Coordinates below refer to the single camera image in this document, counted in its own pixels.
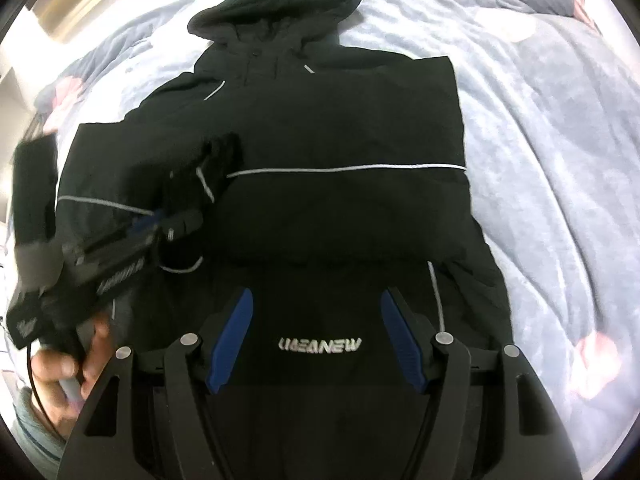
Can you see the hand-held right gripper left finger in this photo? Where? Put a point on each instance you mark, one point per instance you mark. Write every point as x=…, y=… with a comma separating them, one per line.
x=235, y=332

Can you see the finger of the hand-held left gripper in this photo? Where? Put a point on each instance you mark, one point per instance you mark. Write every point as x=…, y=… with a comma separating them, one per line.
x=182, y=224

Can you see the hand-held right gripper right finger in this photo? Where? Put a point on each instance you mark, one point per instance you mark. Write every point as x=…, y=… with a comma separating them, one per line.
x=400, y=335

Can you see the black hooded jacket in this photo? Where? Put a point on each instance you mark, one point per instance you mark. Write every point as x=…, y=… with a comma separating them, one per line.
x=325, y=125

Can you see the person's left forearm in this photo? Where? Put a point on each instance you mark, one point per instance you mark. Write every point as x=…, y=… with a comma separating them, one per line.
x=35, y=442

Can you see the person's left hand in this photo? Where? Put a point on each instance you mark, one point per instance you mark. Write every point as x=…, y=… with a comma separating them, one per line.
x=55, y=375

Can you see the grey floral blanket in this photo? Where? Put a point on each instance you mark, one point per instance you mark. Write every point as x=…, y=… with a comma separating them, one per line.
x=550, y=160

